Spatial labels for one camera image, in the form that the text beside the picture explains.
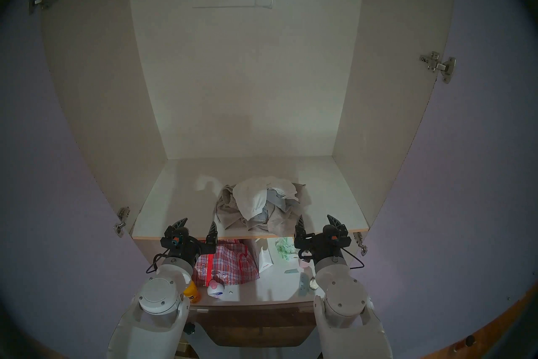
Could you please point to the red plaid bag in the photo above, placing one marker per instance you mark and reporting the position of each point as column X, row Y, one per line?
column 227, row 263

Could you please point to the black stand knob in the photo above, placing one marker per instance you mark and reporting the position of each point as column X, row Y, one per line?
column 191, row 328

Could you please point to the brown wooden drawer front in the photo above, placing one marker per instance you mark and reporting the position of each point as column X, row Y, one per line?
column 256, row 322

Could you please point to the white bottle pink cap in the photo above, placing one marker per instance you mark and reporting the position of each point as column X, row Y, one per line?
column 215, row 290

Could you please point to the orange bottle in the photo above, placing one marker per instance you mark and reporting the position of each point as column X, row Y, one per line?
column 192, row 294

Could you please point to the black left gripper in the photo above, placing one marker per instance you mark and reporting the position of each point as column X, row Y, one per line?
column 185, row 246

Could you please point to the pink cup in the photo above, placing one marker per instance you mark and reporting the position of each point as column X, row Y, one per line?
column 303, row 264

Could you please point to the small black door knob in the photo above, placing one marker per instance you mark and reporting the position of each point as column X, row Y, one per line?
column 470, row 340

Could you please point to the cream wardrobe cabinet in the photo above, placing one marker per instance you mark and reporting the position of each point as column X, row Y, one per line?
column 252, row 89

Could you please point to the beige hooded top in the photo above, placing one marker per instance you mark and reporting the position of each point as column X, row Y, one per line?
column 231, row 215

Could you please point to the metal door hinge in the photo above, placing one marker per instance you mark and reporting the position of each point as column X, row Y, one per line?
column 40, row 1
column 359, row 241
column 122, row 219
column 439, row 66

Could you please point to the grey translucent packet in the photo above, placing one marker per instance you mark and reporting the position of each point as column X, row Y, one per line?
column 304, row 284

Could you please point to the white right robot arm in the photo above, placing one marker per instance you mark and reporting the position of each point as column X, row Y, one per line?
column 344, row 299

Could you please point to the grey-blue top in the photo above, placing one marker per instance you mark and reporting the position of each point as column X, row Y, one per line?
column 275, row 200

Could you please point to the white top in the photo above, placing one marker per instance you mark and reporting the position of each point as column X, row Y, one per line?
column 252, row 196

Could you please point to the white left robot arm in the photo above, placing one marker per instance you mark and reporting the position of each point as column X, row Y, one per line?
column 159, row 299

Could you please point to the white paper bag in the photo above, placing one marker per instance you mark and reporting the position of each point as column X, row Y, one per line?
column 265, row 259

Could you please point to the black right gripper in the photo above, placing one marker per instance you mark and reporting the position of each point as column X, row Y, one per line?
column 325, row 242

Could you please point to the green white patterned cloth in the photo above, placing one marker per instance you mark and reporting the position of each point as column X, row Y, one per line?
column 285, row 248

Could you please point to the lavender wardrobe door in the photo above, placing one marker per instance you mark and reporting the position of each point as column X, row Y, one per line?
column 462, row 215
column 50, row 194

